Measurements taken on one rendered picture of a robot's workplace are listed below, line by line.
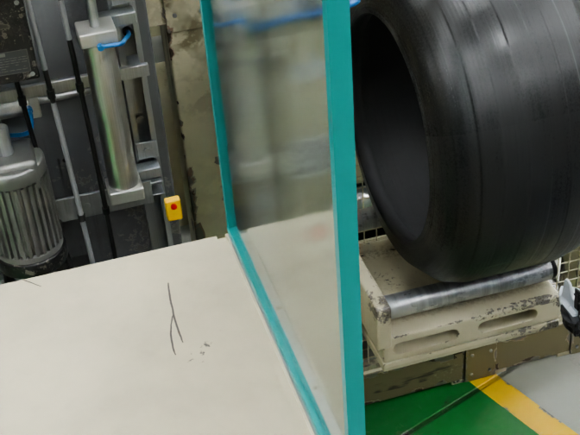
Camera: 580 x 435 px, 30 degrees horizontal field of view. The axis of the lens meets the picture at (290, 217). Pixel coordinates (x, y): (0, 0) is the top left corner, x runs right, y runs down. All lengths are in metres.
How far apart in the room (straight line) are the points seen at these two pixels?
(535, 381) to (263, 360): 1.89
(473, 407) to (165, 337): 1.78
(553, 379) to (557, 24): 1.60
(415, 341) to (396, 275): 0.22
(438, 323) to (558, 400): 1.16
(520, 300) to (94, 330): 0.92
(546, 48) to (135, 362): 0.81
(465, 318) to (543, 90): 0.50
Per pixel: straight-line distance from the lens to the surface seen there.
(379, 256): 2.28
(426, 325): 2.01
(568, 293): 1.81
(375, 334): 1.96
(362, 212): 2.20
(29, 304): 1.51
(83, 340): 1.43
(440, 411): 3.07
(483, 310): 2.05
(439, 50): 1.72
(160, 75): 2.60
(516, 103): 1.71
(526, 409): 3.10
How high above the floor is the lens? 2.18
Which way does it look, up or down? 35 degrees down
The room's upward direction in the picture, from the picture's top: 5 degrees counter-clockwise
